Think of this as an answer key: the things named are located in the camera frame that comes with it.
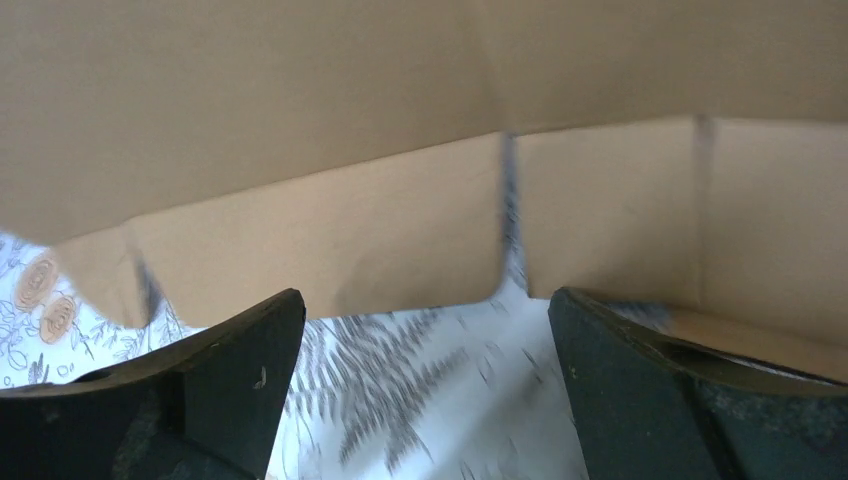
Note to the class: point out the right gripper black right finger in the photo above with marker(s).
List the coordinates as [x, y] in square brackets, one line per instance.
[663, 393]

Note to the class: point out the floral patterned table mat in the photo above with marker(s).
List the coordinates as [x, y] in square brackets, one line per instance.
[466, 392]

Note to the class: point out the cardboard box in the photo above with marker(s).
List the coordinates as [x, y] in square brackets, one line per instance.
[217, 152]

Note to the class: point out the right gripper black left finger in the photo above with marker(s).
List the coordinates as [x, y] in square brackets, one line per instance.
[205, 407]

